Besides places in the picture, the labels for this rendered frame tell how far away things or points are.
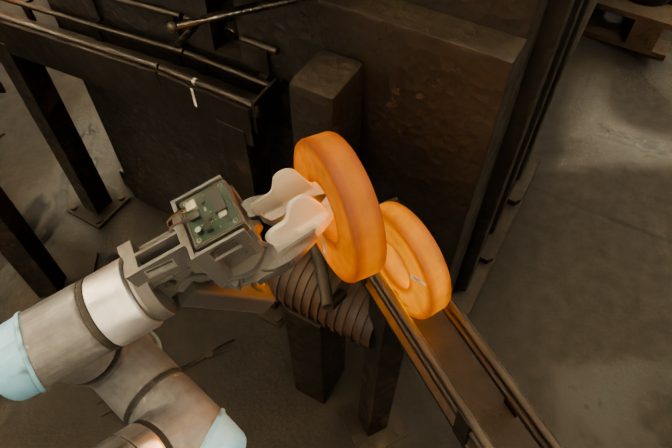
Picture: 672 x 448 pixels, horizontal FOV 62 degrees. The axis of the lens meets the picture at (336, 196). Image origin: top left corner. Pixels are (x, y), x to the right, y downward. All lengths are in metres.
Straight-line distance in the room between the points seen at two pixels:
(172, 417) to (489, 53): 0.56
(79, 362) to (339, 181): 0.29
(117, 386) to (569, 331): 1.19
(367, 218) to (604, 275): 1.25
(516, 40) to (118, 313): 0.58
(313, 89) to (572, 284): 1.05
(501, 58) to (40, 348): 0.61
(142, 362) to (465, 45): 0.55
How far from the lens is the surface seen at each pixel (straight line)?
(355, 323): 0.91
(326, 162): 0.51
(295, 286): 0.93
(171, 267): 0.52
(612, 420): 1.52
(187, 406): 0.61
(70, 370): 0.59
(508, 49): 0.79
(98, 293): 0.55
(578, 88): 2.21
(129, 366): 0.64
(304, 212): 0.52
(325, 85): 0.81
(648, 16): 2.41
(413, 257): 0.66
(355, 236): 0.51
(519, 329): 1.54
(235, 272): 0.54
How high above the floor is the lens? 1.32
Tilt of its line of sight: 51 degrees down
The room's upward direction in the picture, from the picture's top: straight up
